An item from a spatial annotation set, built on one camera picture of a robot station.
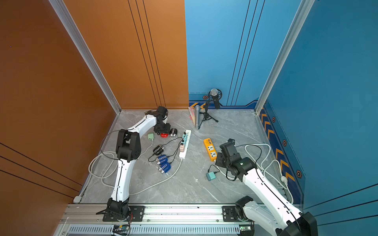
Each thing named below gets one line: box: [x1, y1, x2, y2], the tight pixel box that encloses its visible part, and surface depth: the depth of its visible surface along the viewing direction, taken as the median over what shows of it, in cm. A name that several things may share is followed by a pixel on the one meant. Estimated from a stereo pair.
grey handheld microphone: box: [194, 104, 201, 130], surface depth 115 cm
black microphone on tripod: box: [198, 88, 223, 130], surface depth 101 cm
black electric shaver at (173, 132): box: [169, 127, 178, 139], surface depth 104 cm
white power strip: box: [179, 129, 192, 160], surface depth 96 cm
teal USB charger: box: [206, 171, 217, 181], surface depth 86 cm
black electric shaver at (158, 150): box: [153, 144, 165, 156], surface depth 96 cm
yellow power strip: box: [203, 138, 218, 162], surface depth 96 cm
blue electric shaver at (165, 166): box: [158, 161, 171, 174], surface depth 89 cm
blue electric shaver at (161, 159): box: [156, 154, 168, 165], surface depth 91 cm
